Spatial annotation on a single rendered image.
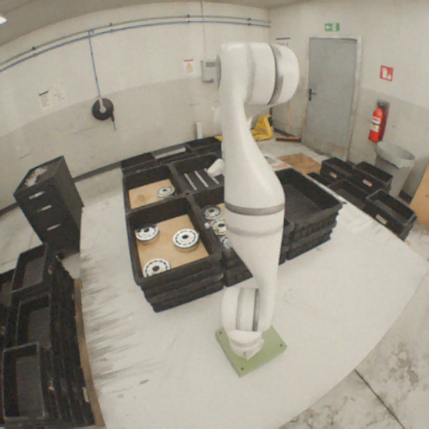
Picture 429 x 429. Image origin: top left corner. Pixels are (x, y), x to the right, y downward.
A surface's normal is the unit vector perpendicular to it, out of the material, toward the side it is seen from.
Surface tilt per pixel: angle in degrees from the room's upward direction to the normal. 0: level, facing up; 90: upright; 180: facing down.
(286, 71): 81
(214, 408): 0
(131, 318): 0
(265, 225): 74
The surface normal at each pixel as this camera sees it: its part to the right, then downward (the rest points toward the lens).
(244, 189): -0.45, 0.37
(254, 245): -0.12, 0.42
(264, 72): 0.07, 0.57
